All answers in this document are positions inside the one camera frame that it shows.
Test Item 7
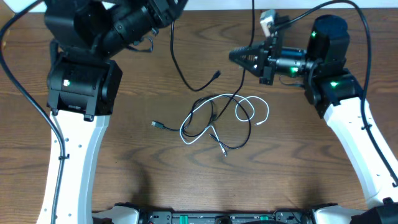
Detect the white USB cable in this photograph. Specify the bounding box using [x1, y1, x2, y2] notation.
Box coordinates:
[179, 93, 270, 158]

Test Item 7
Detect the black mounting rail base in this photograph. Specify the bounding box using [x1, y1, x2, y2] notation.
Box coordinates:
[93, 202, 340, 224]

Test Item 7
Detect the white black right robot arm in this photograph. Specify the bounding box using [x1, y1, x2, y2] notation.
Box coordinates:
[229, 10, 397, 223]

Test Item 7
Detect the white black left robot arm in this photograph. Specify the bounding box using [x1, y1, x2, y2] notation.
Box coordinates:
[37, 0, 187, 223]

